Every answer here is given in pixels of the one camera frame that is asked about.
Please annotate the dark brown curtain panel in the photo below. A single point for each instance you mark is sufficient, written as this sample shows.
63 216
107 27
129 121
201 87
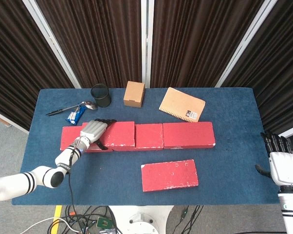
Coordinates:
15 61
282 73
197 36
100 36

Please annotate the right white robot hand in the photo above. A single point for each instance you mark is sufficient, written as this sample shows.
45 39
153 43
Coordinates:
285 168

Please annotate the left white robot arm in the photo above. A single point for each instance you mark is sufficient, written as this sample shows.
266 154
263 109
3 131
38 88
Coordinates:
39 179

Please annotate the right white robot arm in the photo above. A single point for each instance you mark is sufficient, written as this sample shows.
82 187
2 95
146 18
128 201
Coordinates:
291 209

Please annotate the black mesh pen cup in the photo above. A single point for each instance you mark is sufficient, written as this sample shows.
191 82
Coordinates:
101 98

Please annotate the small brown cardboard box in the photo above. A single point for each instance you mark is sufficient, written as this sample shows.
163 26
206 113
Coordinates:
134 95

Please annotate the red foam brick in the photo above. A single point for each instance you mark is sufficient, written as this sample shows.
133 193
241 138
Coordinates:
189 134
68 137
169 174
149 135
119 134

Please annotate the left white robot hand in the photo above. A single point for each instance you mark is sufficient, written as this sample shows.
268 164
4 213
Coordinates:
93 131

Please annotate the blue table cloth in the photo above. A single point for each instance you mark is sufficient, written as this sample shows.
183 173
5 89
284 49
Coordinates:
234 158

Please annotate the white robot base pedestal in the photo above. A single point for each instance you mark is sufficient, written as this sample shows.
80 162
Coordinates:
141 219

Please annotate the white partition post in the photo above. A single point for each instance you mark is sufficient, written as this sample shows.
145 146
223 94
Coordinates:
146 36
52 42
245 42

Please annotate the yellow floor tape strip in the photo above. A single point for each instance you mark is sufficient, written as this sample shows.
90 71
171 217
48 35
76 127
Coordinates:
57 212

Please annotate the green circuit board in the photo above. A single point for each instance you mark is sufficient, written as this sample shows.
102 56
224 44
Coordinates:
104 223

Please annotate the blue snack packet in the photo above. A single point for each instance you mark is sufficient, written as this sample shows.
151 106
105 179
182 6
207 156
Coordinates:
74 116

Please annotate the kraft spiral notebook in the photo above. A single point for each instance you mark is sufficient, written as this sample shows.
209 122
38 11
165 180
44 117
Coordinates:
181 103

